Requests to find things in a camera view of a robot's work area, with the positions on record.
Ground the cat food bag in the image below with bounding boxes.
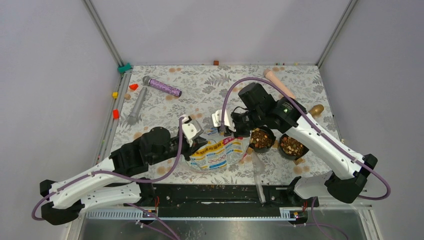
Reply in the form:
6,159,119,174
187,128,250,172

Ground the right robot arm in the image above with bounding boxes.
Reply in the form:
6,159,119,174
214,77,378,206

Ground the pet food kibble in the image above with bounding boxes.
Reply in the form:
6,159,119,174
249,127,308,159

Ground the black bowl paw print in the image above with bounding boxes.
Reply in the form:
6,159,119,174
249,126,276,154

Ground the floral patterned table mat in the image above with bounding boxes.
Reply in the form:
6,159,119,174
108,65,339,185

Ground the grey toy microphone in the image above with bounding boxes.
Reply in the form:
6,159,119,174
127,86,148,126

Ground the black bowl fish print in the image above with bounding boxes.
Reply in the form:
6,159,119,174
278,134,309,161

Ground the pink toy microphone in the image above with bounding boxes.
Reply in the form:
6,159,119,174
263,68,296,99

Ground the purple glitter toy microphone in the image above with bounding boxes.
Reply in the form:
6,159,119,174
142,75,182,98

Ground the small tan wooden block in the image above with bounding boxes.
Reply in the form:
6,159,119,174
294,158,305,165

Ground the red triangular block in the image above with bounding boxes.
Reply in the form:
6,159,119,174
128,83,139,91

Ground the gold toy microphone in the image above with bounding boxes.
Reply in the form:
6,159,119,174
308,104,325,119

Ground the teal plastic block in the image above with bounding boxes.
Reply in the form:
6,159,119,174
117,62,132,74

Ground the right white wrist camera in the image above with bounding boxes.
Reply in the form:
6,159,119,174
211,109,236,132

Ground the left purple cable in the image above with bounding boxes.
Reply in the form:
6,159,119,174
31,115,186,240

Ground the purple cable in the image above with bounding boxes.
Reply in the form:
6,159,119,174
31,115,186,240
219,77,392,239

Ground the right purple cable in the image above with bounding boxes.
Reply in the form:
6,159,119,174
219,77,392,239

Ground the red block on rail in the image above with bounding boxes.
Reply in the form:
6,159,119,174
112,109,120,120

